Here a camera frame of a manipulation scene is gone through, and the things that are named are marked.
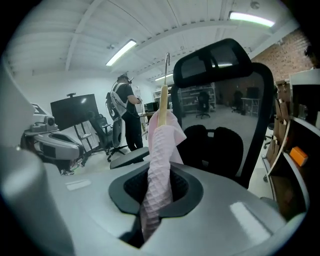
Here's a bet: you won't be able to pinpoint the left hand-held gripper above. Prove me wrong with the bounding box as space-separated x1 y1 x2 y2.
0 67 85 161

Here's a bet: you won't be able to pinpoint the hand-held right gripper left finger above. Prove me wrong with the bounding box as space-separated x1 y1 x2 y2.
44 161 151 256

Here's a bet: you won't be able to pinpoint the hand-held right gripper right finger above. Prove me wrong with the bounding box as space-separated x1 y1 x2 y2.
141 162 288 256

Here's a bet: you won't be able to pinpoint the pink shirt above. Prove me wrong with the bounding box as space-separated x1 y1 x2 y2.
139 108 188 243

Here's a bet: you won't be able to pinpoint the wooden clothes hanger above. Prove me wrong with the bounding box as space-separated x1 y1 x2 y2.
157 52 171 129

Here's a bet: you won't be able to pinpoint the large black screen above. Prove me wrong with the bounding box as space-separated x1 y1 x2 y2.
49 93 98 131

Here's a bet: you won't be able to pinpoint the wooden table with black legs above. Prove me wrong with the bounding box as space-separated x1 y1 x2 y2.
138 111 161 141

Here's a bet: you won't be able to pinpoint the orange box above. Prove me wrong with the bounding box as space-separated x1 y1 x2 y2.
289 146 309 166

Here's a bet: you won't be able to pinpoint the ceiling tube light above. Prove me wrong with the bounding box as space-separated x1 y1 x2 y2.
228 10 276 28
104 38 138 67
154 73 174 82

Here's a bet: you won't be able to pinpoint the black shelf cart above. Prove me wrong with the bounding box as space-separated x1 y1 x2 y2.
261 68 320 224

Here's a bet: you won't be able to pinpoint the black mesh office chair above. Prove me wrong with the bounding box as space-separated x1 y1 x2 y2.
109 37 275 190

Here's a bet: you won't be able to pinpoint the small white table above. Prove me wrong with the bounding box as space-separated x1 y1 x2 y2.
240 97 261 118

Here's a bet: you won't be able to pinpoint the white shelf racks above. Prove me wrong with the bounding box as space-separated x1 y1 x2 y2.
151 82 217 114

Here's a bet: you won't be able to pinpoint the black monitor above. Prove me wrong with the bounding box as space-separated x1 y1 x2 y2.
245 86 260 100

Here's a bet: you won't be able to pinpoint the grey camera module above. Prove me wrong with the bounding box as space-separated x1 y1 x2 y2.
29 115 60 133

